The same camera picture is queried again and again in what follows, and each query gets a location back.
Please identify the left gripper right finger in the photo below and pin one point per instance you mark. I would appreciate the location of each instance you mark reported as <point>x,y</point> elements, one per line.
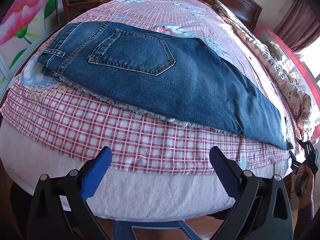
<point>261,209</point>

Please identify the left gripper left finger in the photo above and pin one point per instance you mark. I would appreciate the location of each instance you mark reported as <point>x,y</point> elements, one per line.
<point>47,218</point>

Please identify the blue denim jeans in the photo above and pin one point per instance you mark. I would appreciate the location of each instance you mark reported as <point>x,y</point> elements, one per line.
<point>174,77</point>

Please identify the person's right hand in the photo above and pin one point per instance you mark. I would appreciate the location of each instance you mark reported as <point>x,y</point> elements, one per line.
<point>307,194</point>

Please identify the floral swirl quilt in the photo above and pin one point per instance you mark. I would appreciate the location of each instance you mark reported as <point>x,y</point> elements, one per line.
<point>299,102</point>

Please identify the pink plaid bed sheet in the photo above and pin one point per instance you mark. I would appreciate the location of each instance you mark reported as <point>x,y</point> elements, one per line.
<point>32,97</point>

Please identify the maroon window curtain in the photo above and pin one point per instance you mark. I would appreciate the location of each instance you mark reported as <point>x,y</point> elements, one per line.
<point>299,28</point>

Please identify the red framed picture board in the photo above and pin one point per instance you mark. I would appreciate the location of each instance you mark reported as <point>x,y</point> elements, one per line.
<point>288,60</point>

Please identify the window with dark frame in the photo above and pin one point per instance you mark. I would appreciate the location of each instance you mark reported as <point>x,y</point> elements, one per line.
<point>310,58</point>

